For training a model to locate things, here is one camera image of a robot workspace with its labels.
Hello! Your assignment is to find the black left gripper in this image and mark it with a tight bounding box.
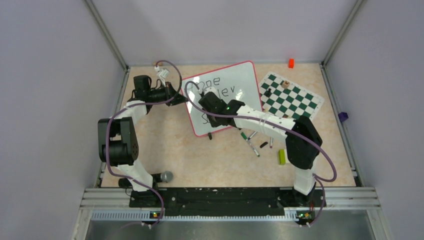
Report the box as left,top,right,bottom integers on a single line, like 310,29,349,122
147,82,188,107

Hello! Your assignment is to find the pink framed whiteboard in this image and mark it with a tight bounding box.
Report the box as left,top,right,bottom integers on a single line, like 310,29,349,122
180,60,264,138

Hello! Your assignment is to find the black marker cap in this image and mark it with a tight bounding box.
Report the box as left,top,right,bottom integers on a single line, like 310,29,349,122
259,141,268,148

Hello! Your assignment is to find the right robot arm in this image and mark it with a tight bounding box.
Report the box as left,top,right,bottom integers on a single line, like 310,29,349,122
198,87,322,206

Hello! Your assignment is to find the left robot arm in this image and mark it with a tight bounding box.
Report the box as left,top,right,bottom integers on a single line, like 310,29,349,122
97,75,188,207

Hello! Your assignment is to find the green capped marker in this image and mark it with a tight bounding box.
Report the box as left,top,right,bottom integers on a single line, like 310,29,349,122
240,132,260,157

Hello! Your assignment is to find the blue capped marker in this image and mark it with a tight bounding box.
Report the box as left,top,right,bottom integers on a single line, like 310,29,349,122
248,131,257,140

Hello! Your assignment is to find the green white chessboard mat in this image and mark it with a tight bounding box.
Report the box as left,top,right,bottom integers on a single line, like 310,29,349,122
258,71,325,120

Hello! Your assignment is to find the black microphone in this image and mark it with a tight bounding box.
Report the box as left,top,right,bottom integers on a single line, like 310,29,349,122
118,171,174,189

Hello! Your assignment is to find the green white lego block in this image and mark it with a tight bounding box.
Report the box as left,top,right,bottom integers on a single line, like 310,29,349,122
278,149,287,166

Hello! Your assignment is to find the wooden block on chessboard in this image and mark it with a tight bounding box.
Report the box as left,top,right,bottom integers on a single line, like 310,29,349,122
281,80,290,89

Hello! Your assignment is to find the orange block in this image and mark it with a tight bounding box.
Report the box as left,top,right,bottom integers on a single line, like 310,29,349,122
287,58,295,69

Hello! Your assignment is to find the purple block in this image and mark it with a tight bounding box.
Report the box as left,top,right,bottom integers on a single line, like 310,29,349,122
337,112,349,123

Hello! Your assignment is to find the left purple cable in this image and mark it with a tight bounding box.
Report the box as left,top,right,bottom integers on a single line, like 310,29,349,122
105,59,184,226

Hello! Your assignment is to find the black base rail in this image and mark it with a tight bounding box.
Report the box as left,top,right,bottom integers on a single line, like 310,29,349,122
129,187,324,217

